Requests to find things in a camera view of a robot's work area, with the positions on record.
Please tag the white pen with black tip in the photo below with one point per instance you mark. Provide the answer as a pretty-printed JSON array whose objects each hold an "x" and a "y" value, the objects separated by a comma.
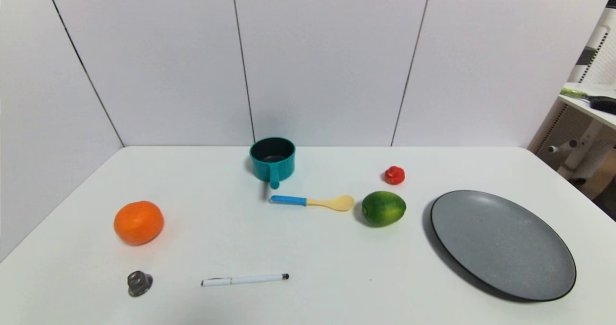
[{"x": 240, "y": 280}]

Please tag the gray plate with black rim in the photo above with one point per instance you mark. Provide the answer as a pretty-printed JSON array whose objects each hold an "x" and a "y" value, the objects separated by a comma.
[{"x": 503, "y": 245}]

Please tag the green object on desk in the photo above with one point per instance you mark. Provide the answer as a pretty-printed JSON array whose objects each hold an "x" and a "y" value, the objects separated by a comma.
[{"x": 573, "y": 93}]

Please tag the small red pepper toy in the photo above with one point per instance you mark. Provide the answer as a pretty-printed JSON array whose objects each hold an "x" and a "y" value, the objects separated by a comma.
[{"x": 394, "y": 175}]

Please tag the green lime fruit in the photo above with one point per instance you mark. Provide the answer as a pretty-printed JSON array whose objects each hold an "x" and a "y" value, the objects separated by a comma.
[{"x": 384, "y": 209}]

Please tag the orange mandarin fruit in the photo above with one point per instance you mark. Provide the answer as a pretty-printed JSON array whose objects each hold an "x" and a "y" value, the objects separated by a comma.
[{"x": 138, "y": 223}]

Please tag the gray metal nut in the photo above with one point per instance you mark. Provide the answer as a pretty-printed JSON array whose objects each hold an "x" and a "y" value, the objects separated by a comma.
[{"x": 138, "y": 283}]

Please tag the white background desk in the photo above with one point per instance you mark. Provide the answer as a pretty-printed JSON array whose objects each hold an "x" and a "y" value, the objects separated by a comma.
[{"x": 594, "y": 110}]

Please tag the black brush on desk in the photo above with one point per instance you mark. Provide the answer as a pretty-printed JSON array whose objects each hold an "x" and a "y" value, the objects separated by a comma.
[{"x": 604, "y": 105}]

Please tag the white perforated panel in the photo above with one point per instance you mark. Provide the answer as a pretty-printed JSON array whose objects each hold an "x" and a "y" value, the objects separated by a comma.
[{"x": 601, "y": 60}]

